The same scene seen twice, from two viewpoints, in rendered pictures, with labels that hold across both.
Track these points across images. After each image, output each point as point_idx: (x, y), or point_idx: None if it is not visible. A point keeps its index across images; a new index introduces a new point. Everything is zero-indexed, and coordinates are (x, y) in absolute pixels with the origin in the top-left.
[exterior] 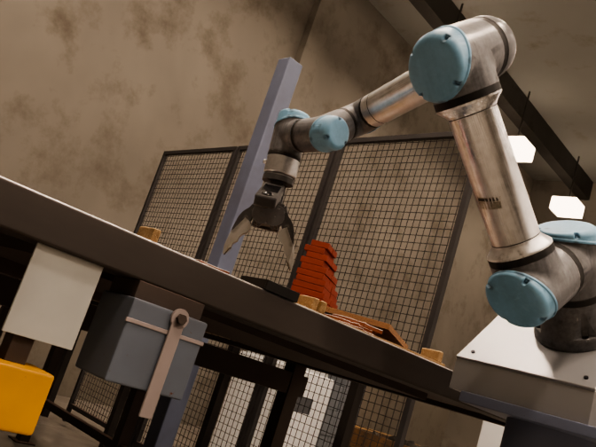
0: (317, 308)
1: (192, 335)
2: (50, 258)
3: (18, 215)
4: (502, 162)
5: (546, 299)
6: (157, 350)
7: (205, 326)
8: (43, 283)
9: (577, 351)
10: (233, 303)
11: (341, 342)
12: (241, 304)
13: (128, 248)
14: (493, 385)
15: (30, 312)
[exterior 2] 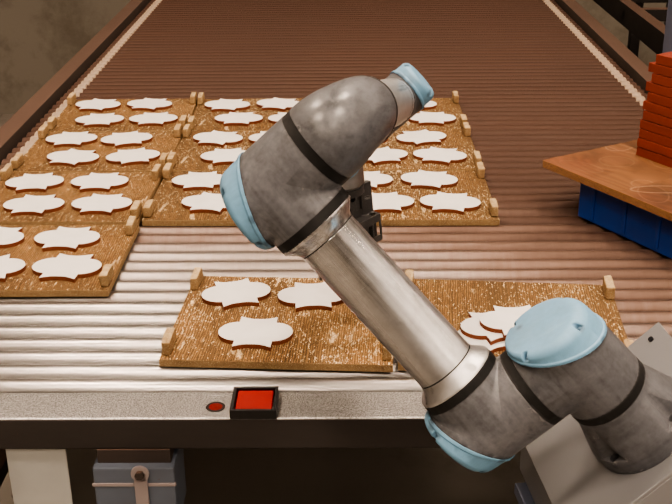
0: None
1: (162, 480)
2: (20, 453)
3: None
4: (361, 306)
5: (461, 459)
6: (134, 498)
7: (171, 471)
8: (25, 470)
9: (612, 471)
10: (200, 440)
11: (361, 436)
12: (209, 438)
13: (72, 431)
14: (535, 489)
15: (27, 490)
